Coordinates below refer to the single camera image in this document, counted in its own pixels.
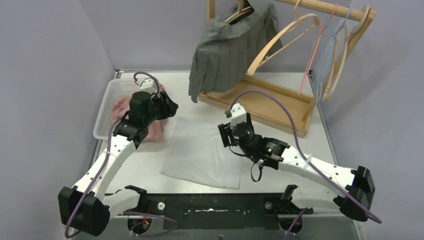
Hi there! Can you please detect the pink garment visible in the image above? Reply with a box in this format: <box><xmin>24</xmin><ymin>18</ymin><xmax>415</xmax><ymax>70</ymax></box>
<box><xmin>109</xmin><ymin>80</ymin><xmax>166</xmax><ymax>146</ymax></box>

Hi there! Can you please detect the white garment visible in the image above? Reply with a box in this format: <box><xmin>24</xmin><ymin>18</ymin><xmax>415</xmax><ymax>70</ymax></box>
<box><xmin>161</xmin><ymin>117</ymin><xmax>243</xmax><ymax>190</ymax></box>

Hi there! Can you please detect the grey pleated skirt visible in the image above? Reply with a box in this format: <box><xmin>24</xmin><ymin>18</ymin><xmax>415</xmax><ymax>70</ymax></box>
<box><xmin>188</xmin><ymin>0</ymin><xmax>280</xmax><ymax>103</ymax></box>

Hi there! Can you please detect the wooden hanger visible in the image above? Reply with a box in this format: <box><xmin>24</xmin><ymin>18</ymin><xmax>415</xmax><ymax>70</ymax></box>
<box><xmin>246</xmin><ymin>0</ymin><xmax>322</xmax><ymax>76</ymax></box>
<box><xmin>225</xmin><ymin>0</ymin><xmax>254</xmax><ymax>24</ymax></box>
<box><xmin>320</xmin><ymin>5</ymin><xmax>371</xmax><ymax>102</ymax></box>

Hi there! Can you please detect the pink wire hanger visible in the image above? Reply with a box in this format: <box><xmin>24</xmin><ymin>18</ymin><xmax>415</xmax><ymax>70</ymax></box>
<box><xmin>297</xmin><ymin>3</ymin><xmax>338</xmax><ymax>96</ymax></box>

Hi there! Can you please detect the blue wire hanger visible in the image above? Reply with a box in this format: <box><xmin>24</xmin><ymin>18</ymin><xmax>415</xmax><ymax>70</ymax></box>
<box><xmin>315</xmin><ymin>5</ymin><xmax>352</xmax><ymax>105</ymax></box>

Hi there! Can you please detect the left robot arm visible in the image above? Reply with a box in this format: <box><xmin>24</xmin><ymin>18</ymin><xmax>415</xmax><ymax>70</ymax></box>
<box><xmin>58</xmin><ymin>90</ymin><xmax>179</xmax><ymax>239</ymax></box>

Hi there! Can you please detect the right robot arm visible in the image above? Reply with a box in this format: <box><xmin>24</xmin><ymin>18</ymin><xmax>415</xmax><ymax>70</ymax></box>
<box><xmin>218</xmin><ymin>122</ymin><xmax>376</xmax><ymax>222</ymax></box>

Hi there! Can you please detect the wooden hanger rack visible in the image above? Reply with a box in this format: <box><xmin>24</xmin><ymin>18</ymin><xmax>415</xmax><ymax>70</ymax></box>
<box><xmin>199</xmin><ymin>0</ymin><xmax>377</xmax><ymax>138</ymax></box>

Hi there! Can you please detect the wooden hanger at rack end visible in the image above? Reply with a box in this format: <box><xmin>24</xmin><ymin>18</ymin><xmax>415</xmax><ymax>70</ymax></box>
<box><xmin>320</xmin><ymin>5</ymin><xmax>371</xmax><ymax>102</ymax></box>

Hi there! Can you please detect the white plastic basket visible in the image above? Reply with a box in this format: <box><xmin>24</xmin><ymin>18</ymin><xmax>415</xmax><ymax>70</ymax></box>
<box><xmin>93</xmin><ymin>78</ymin><xmax>140</xmax><ymax>140</ymax></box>

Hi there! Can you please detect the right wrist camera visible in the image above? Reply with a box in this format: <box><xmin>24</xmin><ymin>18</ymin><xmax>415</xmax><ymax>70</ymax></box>
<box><xmin>224</xmin><ymin>103</ymin><xmax>247</xmax><ymax>128</ymax></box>

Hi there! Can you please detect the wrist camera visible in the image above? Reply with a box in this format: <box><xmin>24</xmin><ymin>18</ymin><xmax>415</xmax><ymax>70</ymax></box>
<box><xmin>136</xmin><ymin>77</ymin><xmax>157</xmax><ymax>94</ymax></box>
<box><xmin>224</xmin><ymin>103</ymin><xmax>247</xmax><ymax>128</ymax></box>

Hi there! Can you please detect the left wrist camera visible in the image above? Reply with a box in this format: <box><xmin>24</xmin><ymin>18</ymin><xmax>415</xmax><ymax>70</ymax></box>
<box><xmin>136</xmin><ymin>77</ymin><xmax>157</xmax><ymax>94</ymax></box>

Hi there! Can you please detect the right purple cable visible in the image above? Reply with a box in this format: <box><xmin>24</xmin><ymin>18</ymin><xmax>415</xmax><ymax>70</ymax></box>
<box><xmin>228</xmin><ymin>88</ymin><xmax>382</xmax><ymax>240</ymax></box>

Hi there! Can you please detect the purple cable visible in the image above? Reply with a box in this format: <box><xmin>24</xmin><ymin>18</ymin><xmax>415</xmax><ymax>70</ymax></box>
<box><xmin>64</xmin><ymin>71</ymin><xmax>181</xmax><ymax>239</ymax></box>
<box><xmin>228</xmin><ymin>88</ymin><xmax>382</xmax><ymax>240</ymax></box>

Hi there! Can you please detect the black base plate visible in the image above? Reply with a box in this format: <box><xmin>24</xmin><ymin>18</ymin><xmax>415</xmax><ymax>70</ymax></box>
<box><xmin>127</xmin><ymin>185</ymin><xmax>301</xmax><ymax>230</ymax></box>

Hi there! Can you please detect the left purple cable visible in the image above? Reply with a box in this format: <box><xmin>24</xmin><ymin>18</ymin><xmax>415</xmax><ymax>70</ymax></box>
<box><xmin>64</xmin><ymin>71</ymin><xmax>181</xmax><ymax>239</ymax></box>

